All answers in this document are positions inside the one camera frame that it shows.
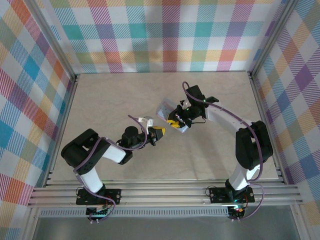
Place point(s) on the pastel star print tin box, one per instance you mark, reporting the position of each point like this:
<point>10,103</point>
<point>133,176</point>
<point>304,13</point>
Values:
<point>163,108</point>

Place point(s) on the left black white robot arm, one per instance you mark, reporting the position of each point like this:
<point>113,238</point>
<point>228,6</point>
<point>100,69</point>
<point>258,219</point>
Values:
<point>80,152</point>

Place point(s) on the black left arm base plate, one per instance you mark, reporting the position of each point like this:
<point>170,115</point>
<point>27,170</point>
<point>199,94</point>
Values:
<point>113,195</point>

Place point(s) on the wide aluminium mounting rail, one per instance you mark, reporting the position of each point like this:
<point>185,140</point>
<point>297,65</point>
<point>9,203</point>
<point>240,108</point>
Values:
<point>162,197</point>

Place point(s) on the aluminium side rail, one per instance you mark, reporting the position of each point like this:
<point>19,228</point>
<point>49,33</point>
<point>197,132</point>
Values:
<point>66,120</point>
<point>265,125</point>

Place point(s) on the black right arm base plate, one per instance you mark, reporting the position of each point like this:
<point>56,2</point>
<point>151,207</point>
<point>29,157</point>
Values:
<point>217,195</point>

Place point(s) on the aluminium corner post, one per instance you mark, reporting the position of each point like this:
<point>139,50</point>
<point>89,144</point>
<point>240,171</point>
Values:
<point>272,37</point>
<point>50,40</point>

